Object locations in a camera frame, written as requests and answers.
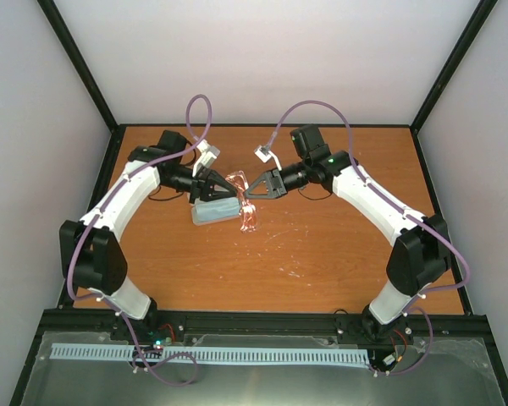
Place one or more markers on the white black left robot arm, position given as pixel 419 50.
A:
pixel 90 250

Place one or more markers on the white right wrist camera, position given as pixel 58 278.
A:
pixel 264 154

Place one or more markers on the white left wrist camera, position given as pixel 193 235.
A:
pixel 208 155

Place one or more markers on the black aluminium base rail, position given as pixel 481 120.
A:
pixel 182 324

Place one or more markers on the light blue cleaning cloth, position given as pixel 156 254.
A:
pixel 218 209

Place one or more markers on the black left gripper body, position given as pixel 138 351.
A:
pixel 198 187

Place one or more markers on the clear acrylic front plate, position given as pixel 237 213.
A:
pixel 439 372

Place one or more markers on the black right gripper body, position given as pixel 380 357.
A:
pixel 279 186

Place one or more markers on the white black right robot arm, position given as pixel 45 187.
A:
pixel 419 255

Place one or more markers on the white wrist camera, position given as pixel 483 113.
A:
pixel 264 154
pixel 208 155

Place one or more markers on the pink glasses case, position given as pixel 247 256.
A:
pixel 216 211

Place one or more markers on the clear orange-lens sunglasses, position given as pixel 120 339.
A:
pixel 248 212

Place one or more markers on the light blue slotted cable duct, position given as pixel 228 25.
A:
pixel 214 355

